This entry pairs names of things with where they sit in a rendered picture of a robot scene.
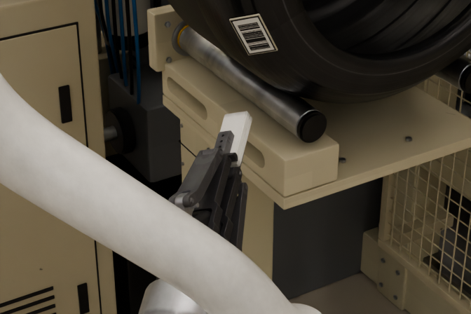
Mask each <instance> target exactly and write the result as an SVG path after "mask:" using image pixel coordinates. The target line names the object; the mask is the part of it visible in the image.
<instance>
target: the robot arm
mask: <svg viewBox="0 0 471 314"><path fill-rule="evenodd" d="M251 123H252V117H251V116H250V114H249V113H248V111H242V112H238V113H232V114H225V115H224V119H223V123H222V125H221V130H220V132H219V134H218V136H217V141H216V143H215V146H214V148H213V149H206V150H201V151H199V152H198V155H197V156H196V158H195V160H194V162H193V164H192V166H191V167H190V169H189V171H188V173H187V175H186V177H185V178H184V181H183V182H182V185H181V186H180V188H179V190H178V192H176V194H174V195H173V196H171V197H170V198H169V200H166V199H165V198H164V197H162V196H160V195H159V194H157V193H156V192H155V191H153V190H151V189H150V188H149V187H147V186H145V185H143V184H142V183H141V182H139V181H137V180H136V179H135V178H133V177H131V176H130V175H129V174H127V173H126V172H124V171H122V170H121V169H120V168H118V167H116V166H115V165H114V164H112V163H110V162H109V161H108V160H106V159H104V158H103V157H101V156H100V155H98V154H97V153H95V152H94V151H92V150H91V149H89V148H88V147H86V146H85V145H83V144H82V143H80V142H79V141H77V140H76V139H74V138H73V137H71V136H70V135H68V134H67V133H65V132H64V131H62V130H61V129H59V128H58V127H57V126H55V125H54V124H52V123H51V122H50V121H49V120H47V119H46V118H44V117H43V116H42V115H41V114H40V113H39V112H37V111H36V110H35V109H33V108H32V107H31V106H30V105H29V104H28V103H26V102H25V101H24V100H23V99H22V98H21V96H19V95H18V94H17V93H16V92H15V91H14V89H13V88H12V87H11V86H10V85H9V84H8V82H7V81H6V80H5V78H4V77H3V76H2V75H1V73H0V183H1V184H3V185H4V186H5V187H7V188H8V189H10V190H11V191H13V192H15V193H16V194H18V195H19V196H22V197H23V198H25V199H26V200H28V201H29V202H31V203H33V204H35V205H36V206H38V207H40V208H41V209H42V210H45V211H46V212H48V213H50V214H51V215H53V216H54V217H57V218H58V219H60V220H62V221H63V222H65V223H66V224H68V225H70V226H72V227H74V228H75V229H77V230H78V231H80V232H82V233H84V234H85V235H87V236H89V237H90V238H92V239H93V240H96V241H97V242H99V243H100V244H102V245H104V246H105V247H108V248H109V249H111V250H112V251H114V252H116V253H117V254H119V255H121V256H122V257H124V258H126V259H127V260H129V261H131V262H132V263H134V264H136V265H138V266H139V267H141V268H143V269H144V270H146V271H148V272H150V273H151V274H153V275H155V276H156V280H155V281H153V282H152V283H150V284H149V286H148V287H147V288H146V290H145V293H144V297H143V299H142V304H141V306H140V309H139V313H138V314H322V313H321V312H320V311H318V310H316V309H315V308H313V307H311V306H307V305H304V304H300V303H290V302H289V301H288V300H287V298H286V297H285V296H284V294H283V293H282V292H281V291H280V290H279V289H278V287H277V286H276V285H275V284H274V283H273V281H272V280H271V279H270V278H269V277H268V276H267V275H266V274H265V273H264V272H263V271H262V270H261V269H260V268H259V267H258V266H257V265H256V264H255V263H254V262H253V261H252V260H251V259H250V258H249V257H248V256H246V255H245V254H244V253H243V251H242V245H243V232H244V225H245V212H246V204H247V192H248V187H247V183H246V182H242V181H241V179H242V175H243V174H242V170H241V169H240V167H241V164H242V160H243V156H244V150H245V145H246V142H247V137H248V135H249V131H250V126H251ZM237 195H238V196H237Z"/></svg>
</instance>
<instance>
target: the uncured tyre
mask: <svg viewBox="0 0 471 314"><path fill-rule="evenodd" d="M168 2H169V3H170V5H171V6H172V7H173V8H174V10H175V11H176V13H177V14H178V15H179V16H180V17H181V19H182V20H183V21H185V23H186V24H187V25H188V26H189V27H191V28H192V29H193V30H194V31H195V32H197V33H198V34H199V35H201V36H202V37H203V38H205V39H206V40H208V41H209V42H210V43H212V44H213V45H215V46H216V47H218V48H219V49H220V50H222V51H223V52H224V53H226V54H227V55H228V56H230V57H232V58H233V59H234V60H235V61H237V62H238V63H240V64H241V65H242V66H244V67H245V68H247V69H248V70H250V71H251V72H252V73H253V74H255V75H256V76H258V77H259V78H260V79H262V80H263V81H265V82H267V83H268V84H270V85H272V86H273V87H275V88H277V89H279V90H282V91H284V92H286V93H289V94H292V95H296V96H299V97H303V98H307V99H311V100H317V101H321V102H328V103H335V104H354V103H362V102H370V101H374V100H379V99H383V98H386V97H390V96H392V95H396V94H398V93H400V92H403V91H405V90H408V89H410V88H412V87H414V86H416V85H418V84H419V83H422V82H423V81H425V80H426V79H428V78H430V77H431V76H433V75H435V74H436V73H437V72H439V71H441V70H442V69H444V68H445V67H447V66H449V65H450V64H451V63H452V62H454V61H456V60H457V59H458V58H459V57H461V56H462V55H463V54H465V53H466V52H467V51H468V50H469V49H471V0H168ZM254 14H260V16H261V18H262V20H263V21H264V24H265V26H266V28H267V29H268V31H269V33H270V35H271V37H272V39H273V41H274V43H275V45H276V46H277V48H278V50H277V51H272V52H267V53H259V54H254V55H248V54H247V51H246V50H245V48H244V46H243V44H242V43H241V41H240V39H239V37H238V35H237V34H236V31H235V30H234V28H233V26H232V24H231V22H230V21H229V19H231V18H239V17H243V16H247V15H254Z"/></svg>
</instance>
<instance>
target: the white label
mask: <svg viewBox="0 0 471 314"><path fill-rule="evenodd" d="M229 21H230V22H231V24H232V26H233V28H234V30H235V32H236V34H237V35H238V37H239V39H240V41H241V43H242V44H243V46H244V48H245V50H246V51H247V54H248V55H254V54H259V53H267V52H272V51H277V50H278V48H277V46H276V45H275V43H274V41H273V39H272V37H271V35H270V33H269V31H268V29H267V28H266V26H265V24H264V21H263V20H262V18H261V16H260V14H254V15H247V16H243V17H239V18H231V19H229Z"/></svg>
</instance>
